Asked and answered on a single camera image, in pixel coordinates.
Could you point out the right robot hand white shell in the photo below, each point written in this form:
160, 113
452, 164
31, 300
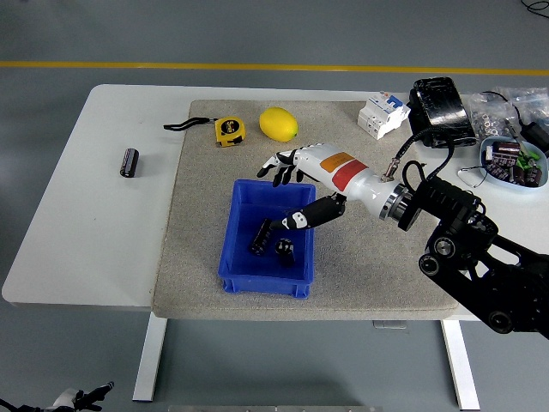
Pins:
339, 169

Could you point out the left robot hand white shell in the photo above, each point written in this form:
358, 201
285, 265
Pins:
68, 399

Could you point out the black cylindrical battery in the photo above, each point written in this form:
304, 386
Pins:
285, 251
260, 240
129, 162

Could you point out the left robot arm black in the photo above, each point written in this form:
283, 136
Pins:
23, 407

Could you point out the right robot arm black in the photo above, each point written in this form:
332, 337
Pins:
463, 240

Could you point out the blue plastic box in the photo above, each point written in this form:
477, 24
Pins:
240, 266

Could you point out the grey box under table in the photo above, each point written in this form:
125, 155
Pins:
389, 324

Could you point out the white circuit breaker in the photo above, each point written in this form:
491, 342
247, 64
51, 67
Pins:
382, 116

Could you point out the yellow lemon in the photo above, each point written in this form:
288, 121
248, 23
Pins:
279, 123

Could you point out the white table leg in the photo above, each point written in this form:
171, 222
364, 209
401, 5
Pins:
461, 365
148, 360

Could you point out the yellow tape measure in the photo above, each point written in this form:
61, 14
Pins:
230, 131

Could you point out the grey-brown mat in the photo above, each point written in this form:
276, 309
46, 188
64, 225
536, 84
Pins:
377, 283

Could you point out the glossy black case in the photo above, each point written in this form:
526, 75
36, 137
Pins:
442, 107

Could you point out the clear plastic bag of parts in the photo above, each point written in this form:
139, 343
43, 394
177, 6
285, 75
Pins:
529, 103
489, 118

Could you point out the green small parts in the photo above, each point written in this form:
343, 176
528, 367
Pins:
525, 159

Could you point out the black power adapter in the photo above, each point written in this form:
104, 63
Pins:
538, 135

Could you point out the light blue bowl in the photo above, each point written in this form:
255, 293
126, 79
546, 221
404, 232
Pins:
540, 186

